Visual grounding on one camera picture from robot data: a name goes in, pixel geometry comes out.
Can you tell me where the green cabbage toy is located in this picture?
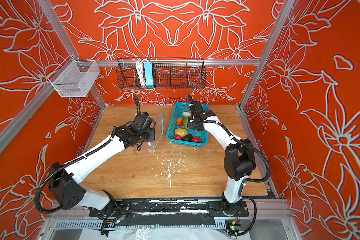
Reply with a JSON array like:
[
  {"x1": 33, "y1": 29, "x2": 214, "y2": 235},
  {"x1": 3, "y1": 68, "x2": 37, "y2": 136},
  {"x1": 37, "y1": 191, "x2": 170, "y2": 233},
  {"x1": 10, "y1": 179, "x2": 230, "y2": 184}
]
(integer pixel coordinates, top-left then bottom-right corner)
[{"x1": 183, "y1": 116, "x2": 190, "y2": 129}]

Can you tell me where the yellow mango toy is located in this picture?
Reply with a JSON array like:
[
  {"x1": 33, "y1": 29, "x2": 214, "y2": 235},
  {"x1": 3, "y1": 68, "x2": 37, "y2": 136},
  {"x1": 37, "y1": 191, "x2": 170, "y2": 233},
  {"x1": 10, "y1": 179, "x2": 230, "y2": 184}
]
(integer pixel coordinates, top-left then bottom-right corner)
[{"x1": 175, "y1": 128, "x2": 188, "y2": 137}]

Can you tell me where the clear zip top bag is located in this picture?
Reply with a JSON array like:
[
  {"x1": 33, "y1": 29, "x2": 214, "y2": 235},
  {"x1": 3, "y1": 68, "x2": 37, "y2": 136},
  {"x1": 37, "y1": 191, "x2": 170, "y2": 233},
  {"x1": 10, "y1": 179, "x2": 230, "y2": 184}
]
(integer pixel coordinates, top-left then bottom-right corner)
[{"x1": 142, "y1": 113, "x2": 164, "y2": 155}]

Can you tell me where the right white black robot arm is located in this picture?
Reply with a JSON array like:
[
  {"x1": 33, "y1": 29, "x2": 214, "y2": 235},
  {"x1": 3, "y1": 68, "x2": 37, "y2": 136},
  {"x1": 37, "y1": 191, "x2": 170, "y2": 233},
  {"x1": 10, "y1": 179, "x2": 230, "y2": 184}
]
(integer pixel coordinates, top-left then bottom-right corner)
[{"x1": 188, "y1": 94, "x2": 271, "y2": 216}]

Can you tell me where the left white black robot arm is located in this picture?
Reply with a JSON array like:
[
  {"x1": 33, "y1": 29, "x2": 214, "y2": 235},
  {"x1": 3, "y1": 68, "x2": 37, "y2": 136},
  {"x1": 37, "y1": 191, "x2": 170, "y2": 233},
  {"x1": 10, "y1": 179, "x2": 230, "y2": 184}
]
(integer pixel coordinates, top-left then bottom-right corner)
[{"x1": 34, "y1": 97, "x2": 156, "y2": 220}]

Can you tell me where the dark avocado toy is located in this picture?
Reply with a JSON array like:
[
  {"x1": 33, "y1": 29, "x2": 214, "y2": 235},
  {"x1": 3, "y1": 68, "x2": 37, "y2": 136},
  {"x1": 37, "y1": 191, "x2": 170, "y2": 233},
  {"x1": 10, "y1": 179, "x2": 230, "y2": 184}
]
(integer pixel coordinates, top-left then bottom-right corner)
[{"x1": 182, "y1": 134, "x2": 193, "y2": 142}]

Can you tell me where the red strawberry toy right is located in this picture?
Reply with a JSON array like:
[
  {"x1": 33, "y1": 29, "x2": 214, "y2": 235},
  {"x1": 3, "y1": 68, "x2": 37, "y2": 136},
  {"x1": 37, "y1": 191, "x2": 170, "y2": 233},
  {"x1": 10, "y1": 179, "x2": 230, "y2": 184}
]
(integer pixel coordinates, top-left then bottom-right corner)
[{"x1": 191, "y1": 137, "x2": 201, "y2": 143}]

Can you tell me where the red strawberry toy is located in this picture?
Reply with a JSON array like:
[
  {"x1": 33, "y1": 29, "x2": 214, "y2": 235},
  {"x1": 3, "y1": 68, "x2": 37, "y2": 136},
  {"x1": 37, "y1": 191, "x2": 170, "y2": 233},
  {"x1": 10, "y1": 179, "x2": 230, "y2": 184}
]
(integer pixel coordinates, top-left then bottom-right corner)
[
  {"x1": 174, "y1": 135, "x2": 182, "y2": 141},
  {"x1": 191, "y1": 137, "x2": 201, "y2": 143}
]

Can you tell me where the teal plastic basket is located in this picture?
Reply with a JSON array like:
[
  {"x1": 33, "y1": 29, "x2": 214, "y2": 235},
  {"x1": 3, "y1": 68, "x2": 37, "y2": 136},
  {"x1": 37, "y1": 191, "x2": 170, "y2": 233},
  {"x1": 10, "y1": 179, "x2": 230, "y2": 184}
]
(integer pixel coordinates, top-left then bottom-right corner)
[{"x1": 167, "y1": 102, "x2": 209, "y2": 148}]

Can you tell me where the red strawberry toy left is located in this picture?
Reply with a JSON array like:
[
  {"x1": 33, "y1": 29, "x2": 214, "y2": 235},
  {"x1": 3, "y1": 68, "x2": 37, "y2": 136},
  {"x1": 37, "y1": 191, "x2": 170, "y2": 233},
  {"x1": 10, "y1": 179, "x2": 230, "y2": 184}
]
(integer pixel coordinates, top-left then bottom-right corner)
[{"x1": 174, "y1": 135, "x2": 182, "y2": 141}]

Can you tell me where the light blue box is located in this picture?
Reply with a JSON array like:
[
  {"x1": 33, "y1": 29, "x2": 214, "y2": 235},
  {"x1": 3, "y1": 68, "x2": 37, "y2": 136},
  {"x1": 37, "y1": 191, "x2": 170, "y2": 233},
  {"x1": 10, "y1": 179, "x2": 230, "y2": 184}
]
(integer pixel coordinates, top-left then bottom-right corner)
[{"x1": 144, "y1": 62, "x2": 154, "y2": 89}]

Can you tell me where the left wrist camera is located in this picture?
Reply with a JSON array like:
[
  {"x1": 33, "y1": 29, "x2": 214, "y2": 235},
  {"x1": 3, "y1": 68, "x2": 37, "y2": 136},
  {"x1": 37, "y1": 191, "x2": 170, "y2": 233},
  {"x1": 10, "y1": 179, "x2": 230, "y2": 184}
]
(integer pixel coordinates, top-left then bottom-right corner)
[{"x1": 134, "y1": 113, "x2": 152, "y2": 130}]

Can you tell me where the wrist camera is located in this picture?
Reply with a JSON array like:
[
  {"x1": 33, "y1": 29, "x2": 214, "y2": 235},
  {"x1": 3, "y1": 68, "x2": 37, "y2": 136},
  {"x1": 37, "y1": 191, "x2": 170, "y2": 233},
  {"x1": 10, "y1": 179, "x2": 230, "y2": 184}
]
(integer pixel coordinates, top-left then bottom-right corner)
[
  {"x1": 190, "y1": 101, "x2": 205, "y2": 119},
  {"x1": 134, "y1": 113, "x2": 152, "y2": 130}
]

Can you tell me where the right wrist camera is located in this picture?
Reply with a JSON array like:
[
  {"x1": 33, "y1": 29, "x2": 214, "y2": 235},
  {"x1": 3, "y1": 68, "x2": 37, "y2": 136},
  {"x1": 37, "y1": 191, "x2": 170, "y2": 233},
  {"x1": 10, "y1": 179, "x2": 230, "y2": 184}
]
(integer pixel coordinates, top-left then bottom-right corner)
[{"x1": 190, "y1": 101, "x2": 205, "y2": 119}]

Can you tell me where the black wire wall basket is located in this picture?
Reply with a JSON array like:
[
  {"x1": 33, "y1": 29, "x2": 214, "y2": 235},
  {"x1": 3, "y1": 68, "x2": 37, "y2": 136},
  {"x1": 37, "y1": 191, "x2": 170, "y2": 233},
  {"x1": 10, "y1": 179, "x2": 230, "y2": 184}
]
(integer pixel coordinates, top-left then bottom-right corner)
[{"x1": 116, "y1": 57, "x2": 207, "y2": 90}]

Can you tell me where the white cable bundle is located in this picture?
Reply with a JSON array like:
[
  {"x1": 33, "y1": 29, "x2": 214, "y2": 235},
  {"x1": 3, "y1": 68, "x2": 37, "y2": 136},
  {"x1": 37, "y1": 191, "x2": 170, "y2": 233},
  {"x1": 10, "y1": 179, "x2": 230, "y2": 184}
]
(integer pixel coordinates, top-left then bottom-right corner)
[{"x1": 135, "y1": 59, "x2": 146, "y2": 88}]

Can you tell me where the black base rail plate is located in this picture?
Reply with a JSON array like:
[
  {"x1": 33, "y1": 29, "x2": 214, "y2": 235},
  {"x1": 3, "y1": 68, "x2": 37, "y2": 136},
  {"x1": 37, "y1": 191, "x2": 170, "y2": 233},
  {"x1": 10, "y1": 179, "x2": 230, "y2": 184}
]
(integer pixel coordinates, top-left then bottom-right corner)
[{"x1": 88, "y1": 197, "x2": 250, "y2": 226}]

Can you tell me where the clear acrylic wall bin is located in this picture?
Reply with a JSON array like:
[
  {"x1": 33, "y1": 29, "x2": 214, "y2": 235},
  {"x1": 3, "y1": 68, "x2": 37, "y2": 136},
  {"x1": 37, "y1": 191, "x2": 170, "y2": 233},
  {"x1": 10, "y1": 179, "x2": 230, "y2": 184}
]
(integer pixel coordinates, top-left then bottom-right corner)
[{"x1": 47, "y1": 56, "x2": 100, "y2": 98}]

